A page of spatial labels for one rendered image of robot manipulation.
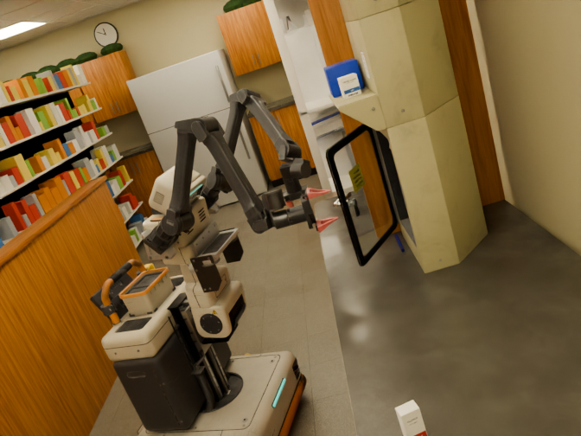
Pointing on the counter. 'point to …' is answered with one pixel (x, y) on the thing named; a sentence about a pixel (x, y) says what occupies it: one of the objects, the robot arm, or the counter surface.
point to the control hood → (362, 108)
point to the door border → (342, 198)
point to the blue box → (341, 74)
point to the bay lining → (392, 176)
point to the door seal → (345, 196)
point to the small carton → (349, 86)
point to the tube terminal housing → (423, 128)
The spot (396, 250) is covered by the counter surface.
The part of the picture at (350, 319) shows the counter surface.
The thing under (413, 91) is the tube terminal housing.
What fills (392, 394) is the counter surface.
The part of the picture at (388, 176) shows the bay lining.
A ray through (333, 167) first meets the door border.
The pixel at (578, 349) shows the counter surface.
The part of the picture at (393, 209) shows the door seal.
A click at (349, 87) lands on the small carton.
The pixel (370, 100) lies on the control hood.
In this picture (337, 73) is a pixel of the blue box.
